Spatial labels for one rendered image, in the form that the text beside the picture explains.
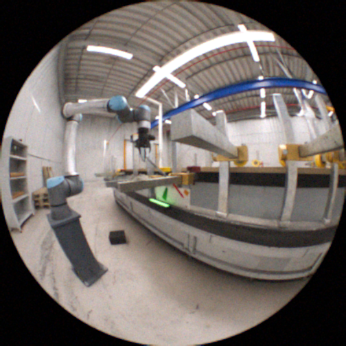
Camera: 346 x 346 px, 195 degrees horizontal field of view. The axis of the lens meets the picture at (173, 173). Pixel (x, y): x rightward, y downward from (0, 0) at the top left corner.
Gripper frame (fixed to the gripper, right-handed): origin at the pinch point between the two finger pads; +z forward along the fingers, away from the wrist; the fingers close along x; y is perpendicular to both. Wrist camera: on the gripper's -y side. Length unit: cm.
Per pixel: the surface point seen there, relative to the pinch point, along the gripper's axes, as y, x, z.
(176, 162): -20.1, -6.2, 2.6
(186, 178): -26.9, -5.5, 10.1
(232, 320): -79, 9, 95
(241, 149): -51, -5, -1
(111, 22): 70, 127, -408
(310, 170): -86, -22, 7
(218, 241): -44, -9, 40
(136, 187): -24.3, 17.4, 11.1
